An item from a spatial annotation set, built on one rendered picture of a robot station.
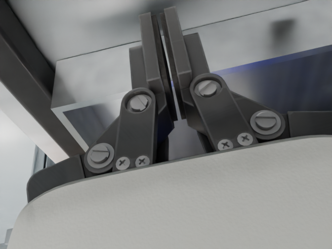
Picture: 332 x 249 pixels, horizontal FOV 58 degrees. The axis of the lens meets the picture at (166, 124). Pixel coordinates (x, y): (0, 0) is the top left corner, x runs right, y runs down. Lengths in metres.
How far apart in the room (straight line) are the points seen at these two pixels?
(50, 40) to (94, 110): 0.06
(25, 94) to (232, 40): 0.11
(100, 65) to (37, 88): 0.03
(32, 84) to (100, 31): 0.04
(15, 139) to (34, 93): 1.66
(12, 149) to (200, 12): 1.80
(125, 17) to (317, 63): 0.13
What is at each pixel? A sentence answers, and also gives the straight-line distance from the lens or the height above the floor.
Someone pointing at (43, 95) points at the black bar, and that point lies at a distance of 0.17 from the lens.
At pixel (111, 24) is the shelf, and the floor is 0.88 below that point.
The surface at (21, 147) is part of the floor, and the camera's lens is 1.90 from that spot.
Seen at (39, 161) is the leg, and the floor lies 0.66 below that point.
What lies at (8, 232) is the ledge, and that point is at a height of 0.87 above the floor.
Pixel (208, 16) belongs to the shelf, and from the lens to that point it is 0.17.
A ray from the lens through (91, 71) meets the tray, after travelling 0.16.
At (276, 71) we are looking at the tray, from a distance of 0.21.
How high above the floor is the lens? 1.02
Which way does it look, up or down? 36 degrees down
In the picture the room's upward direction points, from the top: 171 degrees clockwise
